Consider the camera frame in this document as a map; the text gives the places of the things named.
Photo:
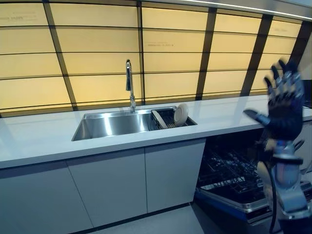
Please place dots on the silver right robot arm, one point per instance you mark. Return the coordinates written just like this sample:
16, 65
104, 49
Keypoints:
288, 170

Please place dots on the dishwasher lower rack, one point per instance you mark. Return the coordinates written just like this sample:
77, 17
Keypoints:
229, 170

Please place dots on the round cream plate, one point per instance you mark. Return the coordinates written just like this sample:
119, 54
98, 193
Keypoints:
181, 114

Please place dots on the stainless steel sink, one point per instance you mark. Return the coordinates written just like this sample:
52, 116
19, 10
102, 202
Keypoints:
114, 125

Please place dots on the grey cabinet door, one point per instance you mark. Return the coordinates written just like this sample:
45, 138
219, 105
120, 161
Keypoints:
174, 174
41, 200
109, 187

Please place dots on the open dishwasher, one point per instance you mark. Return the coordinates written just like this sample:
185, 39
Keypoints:
234, 180

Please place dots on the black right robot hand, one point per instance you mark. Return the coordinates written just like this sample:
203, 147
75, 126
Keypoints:
285, 117

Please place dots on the flat cream plate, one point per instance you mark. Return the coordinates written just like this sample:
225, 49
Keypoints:
159, 119

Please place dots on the black dish drying rack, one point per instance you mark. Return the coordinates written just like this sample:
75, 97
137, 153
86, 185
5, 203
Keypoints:
170, 119

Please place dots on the chrome kitchen faucet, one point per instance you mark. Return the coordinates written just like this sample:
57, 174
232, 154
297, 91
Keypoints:
130, 85

